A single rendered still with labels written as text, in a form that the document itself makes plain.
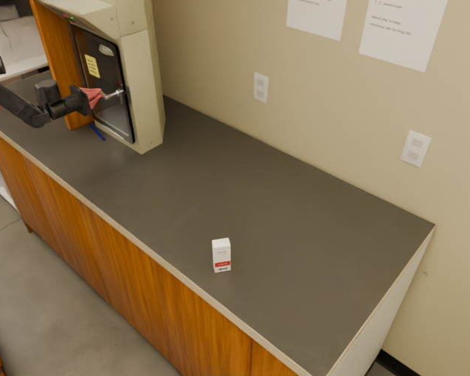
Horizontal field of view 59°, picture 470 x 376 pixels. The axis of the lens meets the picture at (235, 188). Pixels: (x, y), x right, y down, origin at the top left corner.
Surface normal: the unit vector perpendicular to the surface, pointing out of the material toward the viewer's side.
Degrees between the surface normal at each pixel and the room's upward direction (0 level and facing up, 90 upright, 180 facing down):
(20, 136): 0
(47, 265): 0
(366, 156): 90
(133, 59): 90
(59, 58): 90
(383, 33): 90
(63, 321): 0
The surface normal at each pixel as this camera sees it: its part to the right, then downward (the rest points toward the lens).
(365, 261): 0.00, -0.76
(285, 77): -0.66, 0.48
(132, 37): 0.75, 0.43
